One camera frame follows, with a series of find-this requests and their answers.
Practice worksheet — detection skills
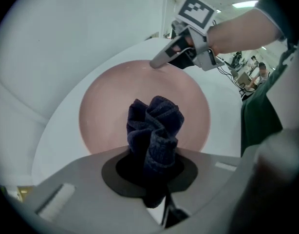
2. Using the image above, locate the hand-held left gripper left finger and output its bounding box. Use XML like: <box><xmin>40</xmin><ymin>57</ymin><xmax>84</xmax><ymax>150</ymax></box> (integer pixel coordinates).
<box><xmin>8</xmin><ymin>145</ymin><xmax>162</xmax><ymax>234</ymax></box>

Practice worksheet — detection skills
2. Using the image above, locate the person's right forearm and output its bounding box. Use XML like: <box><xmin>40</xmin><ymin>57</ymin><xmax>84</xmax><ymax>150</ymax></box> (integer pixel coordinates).
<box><xmin>206</xmin><ymin>7</ymin><xmax>285</xmax><ymax>56</ymax></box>

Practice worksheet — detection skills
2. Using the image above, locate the big pink plate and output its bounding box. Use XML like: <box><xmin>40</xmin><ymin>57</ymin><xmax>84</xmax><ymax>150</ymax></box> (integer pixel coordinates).
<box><xmin>78</xmin><ymin>59</ymin><xmax>211</xmax><ymax>156</ymax></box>

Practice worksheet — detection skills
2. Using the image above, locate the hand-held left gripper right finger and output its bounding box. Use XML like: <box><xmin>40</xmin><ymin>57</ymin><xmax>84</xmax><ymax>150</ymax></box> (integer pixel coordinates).
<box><xmin>168</xmin><ymin>147</ymin><xmax>242</xmax><ymax>216</ymax></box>

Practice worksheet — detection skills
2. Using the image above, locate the dark blue cloth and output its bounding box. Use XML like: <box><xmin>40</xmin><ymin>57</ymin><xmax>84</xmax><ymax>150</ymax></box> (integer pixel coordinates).
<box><xmin>126</xmin><ymin>96</ymin><xmax>186</xmax><ymax>209</ymax></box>

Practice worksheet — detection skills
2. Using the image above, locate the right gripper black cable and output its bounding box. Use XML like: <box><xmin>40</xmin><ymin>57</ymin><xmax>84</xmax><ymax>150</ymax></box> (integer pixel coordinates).
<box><xmin>216</xmin><ymin>55</ymin><xmax>245</xmax><ymax>92</ymax></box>

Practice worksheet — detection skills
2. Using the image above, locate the dark green printed t-shirt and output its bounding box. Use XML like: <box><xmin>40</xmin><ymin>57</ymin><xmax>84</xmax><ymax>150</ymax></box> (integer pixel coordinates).
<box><xmin>241</xmin><ymin>0</ymin><xmax>299</xmax><ymax>156</ymax></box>

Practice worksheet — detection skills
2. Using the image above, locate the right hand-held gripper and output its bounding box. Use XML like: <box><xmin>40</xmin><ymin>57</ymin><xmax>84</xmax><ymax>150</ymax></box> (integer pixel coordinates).
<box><xmin>149</xmin><ymin>0</ymin><xmax>224</xmax><ymax>72</ymax></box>

